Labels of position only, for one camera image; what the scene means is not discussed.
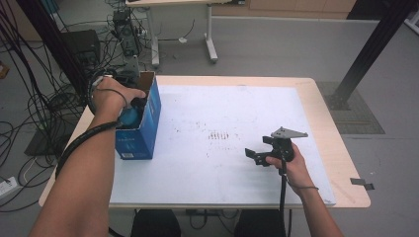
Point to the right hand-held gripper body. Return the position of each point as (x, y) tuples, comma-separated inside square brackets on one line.
[(283, 146)]

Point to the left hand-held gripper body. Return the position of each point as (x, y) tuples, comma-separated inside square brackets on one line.
[(131, 70)]

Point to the blue cardboard box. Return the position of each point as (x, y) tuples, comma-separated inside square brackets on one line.
[(145, 131)]

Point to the person's right hand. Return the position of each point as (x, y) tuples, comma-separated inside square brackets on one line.
[(296, 171)]

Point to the person's left hand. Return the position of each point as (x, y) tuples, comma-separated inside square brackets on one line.
[(110, 98)]

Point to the computer tower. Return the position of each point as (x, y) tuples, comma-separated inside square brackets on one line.
[(126, 33)]

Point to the white table mat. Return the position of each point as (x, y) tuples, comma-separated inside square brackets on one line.
[(214, 177)]

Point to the black box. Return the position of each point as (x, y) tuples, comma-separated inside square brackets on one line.
[(82, 46)]

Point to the light wooden table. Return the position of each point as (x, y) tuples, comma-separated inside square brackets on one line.
[(342, 158)]

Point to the person's leg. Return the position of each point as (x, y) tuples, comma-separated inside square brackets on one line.
[(258, 225), (156, 223)]

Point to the white desk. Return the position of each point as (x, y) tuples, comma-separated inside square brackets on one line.
[(184, 3)]

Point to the black tape strip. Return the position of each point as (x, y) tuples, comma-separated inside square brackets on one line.
[(362, 182)]

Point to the white power strip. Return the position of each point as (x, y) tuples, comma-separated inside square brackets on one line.
[(7, 187)]

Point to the black metal stand post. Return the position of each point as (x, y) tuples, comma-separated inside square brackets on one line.
[(56, 49), (372, 49)]

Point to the black stand base plate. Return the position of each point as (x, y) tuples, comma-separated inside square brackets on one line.
[(41, 144)]

